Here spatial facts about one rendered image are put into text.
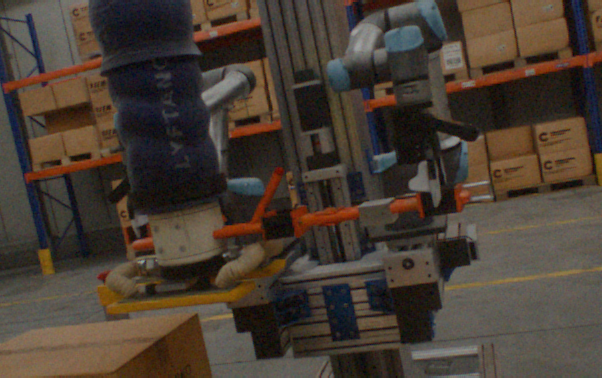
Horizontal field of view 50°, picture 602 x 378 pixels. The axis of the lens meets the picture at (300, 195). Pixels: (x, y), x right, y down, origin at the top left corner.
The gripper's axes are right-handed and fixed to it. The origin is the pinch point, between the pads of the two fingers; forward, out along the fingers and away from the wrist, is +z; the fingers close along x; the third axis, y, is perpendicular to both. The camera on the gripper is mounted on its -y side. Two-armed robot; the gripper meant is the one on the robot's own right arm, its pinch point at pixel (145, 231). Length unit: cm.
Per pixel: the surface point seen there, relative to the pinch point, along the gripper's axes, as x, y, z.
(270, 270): -21, 47, 11
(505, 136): 744, 68, 38
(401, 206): -29, 82, -1
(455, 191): -30, 94, -2
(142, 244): -29.0, 18.6, -0.6
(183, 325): -14.8, 15.5, 24.7
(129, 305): -40.4, 19.7, 11.1
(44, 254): 617, -625, 85
